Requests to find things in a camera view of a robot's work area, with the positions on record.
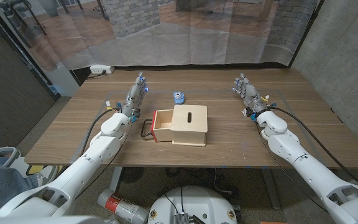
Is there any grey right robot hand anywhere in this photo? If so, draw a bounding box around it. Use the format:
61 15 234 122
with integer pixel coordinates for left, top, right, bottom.
232 72 269 118

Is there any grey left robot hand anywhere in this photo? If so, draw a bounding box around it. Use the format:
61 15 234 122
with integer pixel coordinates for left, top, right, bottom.
120 71 150 119

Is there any blue toy camera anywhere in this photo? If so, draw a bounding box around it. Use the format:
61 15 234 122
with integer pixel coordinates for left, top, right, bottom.
172 91 186 105

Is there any wooden drawer with red front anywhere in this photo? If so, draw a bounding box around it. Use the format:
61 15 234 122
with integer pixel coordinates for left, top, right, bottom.
140 109 174 143

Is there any white power strip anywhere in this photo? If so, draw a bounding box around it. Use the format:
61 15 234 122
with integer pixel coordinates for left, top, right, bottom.
89 64 116 75

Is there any wooden box with slot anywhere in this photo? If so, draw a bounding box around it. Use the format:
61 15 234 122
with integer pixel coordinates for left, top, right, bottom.
170 104 209 147

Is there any printed room backdrop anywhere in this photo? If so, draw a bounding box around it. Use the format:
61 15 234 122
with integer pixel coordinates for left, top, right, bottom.
0 0 321 72

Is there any black round fan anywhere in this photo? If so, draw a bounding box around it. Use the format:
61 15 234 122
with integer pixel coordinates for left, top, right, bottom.
119 167 145 184

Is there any black backdrop stand pole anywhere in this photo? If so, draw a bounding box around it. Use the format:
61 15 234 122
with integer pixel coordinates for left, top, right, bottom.
0 0 60 101
289 0 326 67

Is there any white table leg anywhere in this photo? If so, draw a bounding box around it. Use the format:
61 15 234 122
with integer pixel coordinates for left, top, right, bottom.
109 166 123 192

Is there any white cylinder with red label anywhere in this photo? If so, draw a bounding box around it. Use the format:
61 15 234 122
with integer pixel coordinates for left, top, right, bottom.
97 188 150 224

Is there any white round robot torso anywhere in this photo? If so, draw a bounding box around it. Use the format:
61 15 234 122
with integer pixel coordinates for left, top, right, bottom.
147 185 238 224

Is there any white grey rounded stand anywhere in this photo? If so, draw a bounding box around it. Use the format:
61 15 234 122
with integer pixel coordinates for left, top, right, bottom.
0 146 21 167

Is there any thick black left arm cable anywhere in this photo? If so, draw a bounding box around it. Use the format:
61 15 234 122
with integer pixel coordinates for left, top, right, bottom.
79 107 122 156

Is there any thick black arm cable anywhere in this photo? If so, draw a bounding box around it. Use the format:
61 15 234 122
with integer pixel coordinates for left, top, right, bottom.
79 107 122 156
270 106 358 190

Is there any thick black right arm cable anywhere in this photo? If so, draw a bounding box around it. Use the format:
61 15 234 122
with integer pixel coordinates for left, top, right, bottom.
270 106 358 190

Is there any black floor cable tangle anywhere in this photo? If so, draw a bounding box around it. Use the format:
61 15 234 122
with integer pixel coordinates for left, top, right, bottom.
165 167 241 200

